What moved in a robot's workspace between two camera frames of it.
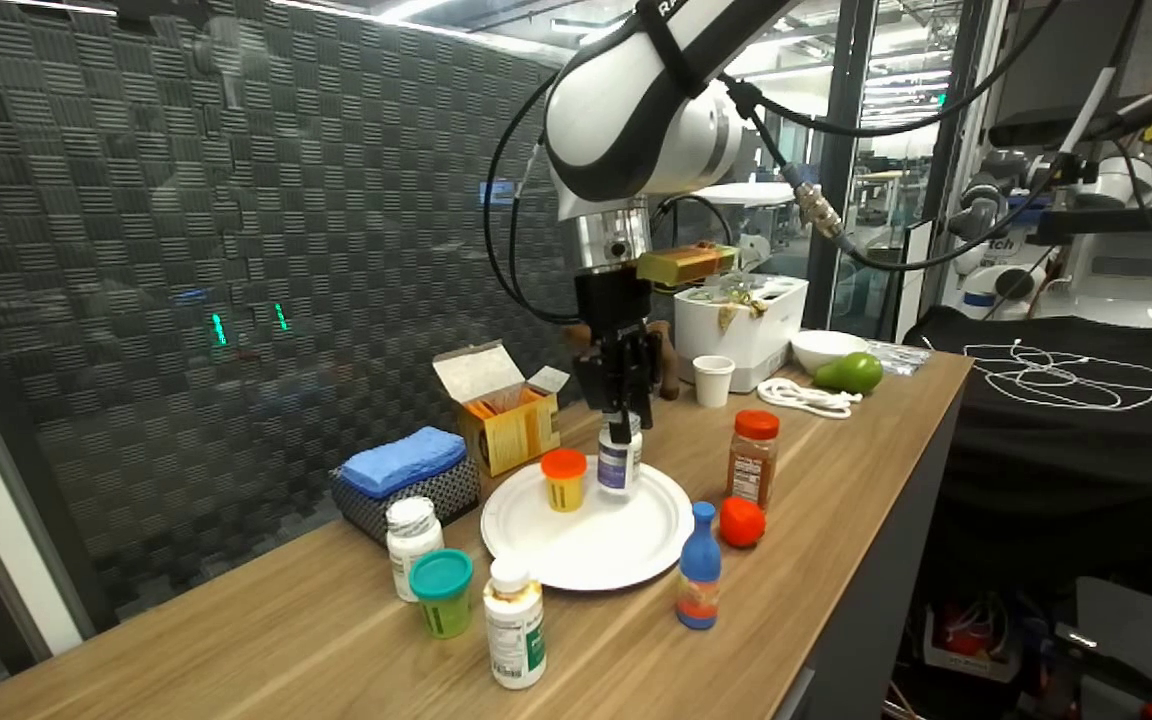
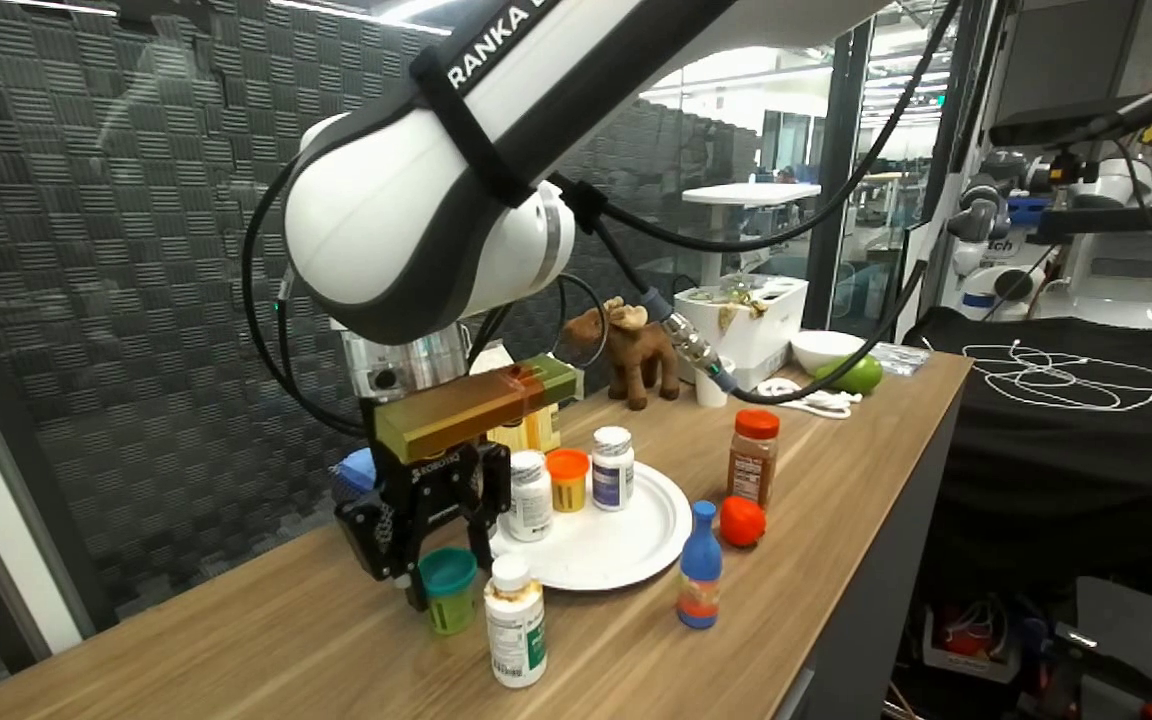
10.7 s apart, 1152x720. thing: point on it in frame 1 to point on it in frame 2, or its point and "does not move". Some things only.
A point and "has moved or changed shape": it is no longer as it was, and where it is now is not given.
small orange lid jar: x=566 y=470 does not move
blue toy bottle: x=702 y=566 does not move
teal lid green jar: x=441 y=579 does not move
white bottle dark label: x=413 y=528 has moved or changed shape
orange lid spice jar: x=750 y=452 does not move
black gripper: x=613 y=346 to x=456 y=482
